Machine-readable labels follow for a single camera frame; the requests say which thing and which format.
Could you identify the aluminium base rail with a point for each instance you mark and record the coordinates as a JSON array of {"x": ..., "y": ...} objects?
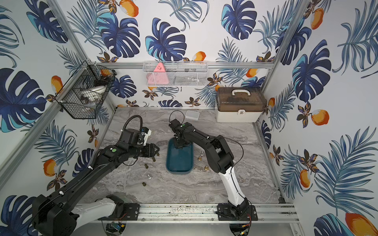
[{"x": 210, "y": 213}]

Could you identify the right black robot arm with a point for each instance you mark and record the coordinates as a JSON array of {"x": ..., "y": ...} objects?
[{"x": 219, "y": 156}]

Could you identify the black wire basket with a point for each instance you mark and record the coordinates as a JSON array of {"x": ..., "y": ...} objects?
[{"x": 83, "y": 99}]

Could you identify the teal plastic storage box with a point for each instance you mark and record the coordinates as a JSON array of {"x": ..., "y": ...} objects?
[{"x": 179, "y": 161}]

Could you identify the clear wall shelf basket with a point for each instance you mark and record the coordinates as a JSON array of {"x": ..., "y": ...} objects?
[{"x": 181, "y": 74}]

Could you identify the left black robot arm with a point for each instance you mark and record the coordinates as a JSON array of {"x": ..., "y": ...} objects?
[{"x": 52, "y": 215}]

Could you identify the pink triangle item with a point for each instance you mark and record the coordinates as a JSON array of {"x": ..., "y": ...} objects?
[{"x": 158, "y": 77}]

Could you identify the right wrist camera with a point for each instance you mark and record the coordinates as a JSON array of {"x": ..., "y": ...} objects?
[{"x": 176, "y": 126}]

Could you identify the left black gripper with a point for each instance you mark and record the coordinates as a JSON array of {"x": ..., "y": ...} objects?
[{"x": 149, "y": 149}]

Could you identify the white box with brown lid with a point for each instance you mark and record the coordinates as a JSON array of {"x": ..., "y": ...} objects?
[{"x": 239, "y": 105}]

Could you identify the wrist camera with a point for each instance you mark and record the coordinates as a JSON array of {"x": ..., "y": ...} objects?
[
  {"x": 176, "y": 126},
  {"x": 137, "y": 137}
]

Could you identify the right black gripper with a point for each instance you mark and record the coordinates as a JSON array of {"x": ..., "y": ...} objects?
[{"x": 177, "y": 145}]

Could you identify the small white square box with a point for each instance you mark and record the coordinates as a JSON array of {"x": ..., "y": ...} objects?
[{"x": 192, "y": 115}]

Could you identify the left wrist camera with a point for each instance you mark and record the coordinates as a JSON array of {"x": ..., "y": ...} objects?
[{"x": 137, "y": 137}]

